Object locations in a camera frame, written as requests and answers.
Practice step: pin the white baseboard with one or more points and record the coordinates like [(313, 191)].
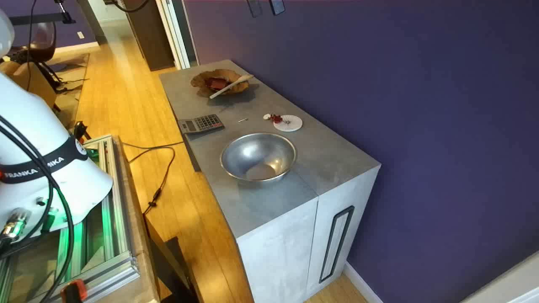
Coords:
[(359, 284)]

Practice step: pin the brown wooden door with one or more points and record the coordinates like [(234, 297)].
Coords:
[(148, 40)]

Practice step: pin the dark red chair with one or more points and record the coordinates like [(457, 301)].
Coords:
[(42, 43)]

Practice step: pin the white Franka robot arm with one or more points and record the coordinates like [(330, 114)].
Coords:
[(34, 129)]

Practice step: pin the orange clamp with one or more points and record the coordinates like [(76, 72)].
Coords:
[(74, 292)]

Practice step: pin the wooden slab tray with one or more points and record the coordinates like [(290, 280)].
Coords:
[(228, 75)]

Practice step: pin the brown cardboard box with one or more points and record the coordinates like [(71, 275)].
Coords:
[(34, 85)]

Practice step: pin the dark rectangular remote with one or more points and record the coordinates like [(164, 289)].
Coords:
[(202, 124)]

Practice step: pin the small white plate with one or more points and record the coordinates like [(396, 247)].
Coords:
[(290, 124)]

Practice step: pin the metal bowl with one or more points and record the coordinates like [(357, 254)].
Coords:
[(258, 159)]

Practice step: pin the grey concrete-look cabinet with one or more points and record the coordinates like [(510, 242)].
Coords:
[(280, 254)]

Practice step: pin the white furniture edge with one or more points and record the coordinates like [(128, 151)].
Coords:
[(505, 284)]

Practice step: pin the aluminium robot stand frame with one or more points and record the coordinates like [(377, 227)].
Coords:
[(111, 169)]

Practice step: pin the wooden spoon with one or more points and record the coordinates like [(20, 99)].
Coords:
[(229, 89)]

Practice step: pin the black boom stand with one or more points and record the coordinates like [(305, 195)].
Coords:
[(39, 20)]

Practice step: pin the dark brown board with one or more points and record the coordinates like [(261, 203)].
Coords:
[(174, 270)]

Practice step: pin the small red pieces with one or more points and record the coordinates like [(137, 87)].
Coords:
[(275, 119)]

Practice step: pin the small black clamp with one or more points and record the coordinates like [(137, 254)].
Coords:
[(81, 132)]

